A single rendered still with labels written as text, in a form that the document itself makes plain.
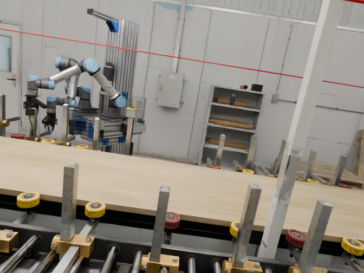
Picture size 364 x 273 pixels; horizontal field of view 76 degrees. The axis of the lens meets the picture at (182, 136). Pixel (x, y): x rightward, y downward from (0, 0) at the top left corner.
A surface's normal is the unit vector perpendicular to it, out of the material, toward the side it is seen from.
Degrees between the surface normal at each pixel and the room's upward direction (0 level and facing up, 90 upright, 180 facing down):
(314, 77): 90
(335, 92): 90
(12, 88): 90
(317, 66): 90
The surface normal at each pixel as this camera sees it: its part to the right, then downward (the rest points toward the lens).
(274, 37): -0.05, 0.20
